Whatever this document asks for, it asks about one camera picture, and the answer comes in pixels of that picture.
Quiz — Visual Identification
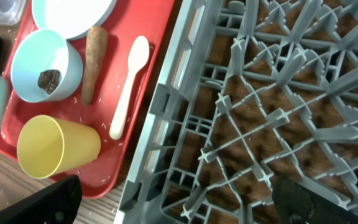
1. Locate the brown carrot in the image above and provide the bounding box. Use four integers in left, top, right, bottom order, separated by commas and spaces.
81, 26, 108, 106

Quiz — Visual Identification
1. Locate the light blue small bowl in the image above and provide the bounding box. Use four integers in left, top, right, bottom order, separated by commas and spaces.
11, 29, 83, 103

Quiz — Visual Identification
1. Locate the white plastic spoon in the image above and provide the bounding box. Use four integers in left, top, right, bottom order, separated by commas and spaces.
109, 35, 150, 140

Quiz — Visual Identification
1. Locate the grey dishwasher rack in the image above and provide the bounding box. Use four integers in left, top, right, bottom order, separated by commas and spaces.
114, 0, 358, 223

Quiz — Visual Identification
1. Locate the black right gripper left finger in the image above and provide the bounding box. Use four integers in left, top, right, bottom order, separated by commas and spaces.
0, 174, 82, 224

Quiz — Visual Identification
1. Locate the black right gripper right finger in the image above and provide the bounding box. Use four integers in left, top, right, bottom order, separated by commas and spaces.
272, 177, 358, 224

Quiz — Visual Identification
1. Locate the clear plastic waste bin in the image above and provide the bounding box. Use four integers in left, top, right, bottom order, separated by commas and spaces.
0, 0, 27, 26

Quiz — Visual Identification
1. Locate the red plastic tray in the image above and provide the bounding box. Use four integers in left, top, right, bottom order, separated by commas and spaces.
0, 0, 174, 199

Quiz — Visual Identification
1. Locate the yellow plastic cup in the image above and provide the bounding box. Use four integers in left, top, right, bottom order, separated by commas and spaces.
17, 115, 101, 179

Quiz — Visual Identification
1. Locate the dark brown food scrap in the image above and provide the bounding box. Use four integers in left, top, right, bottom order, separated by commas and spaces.
37, 69, 61, 95

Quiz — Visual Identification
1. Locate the light blue plate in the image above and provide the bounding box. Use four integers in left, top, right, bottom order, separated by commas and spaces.
31, 0, 117, 40

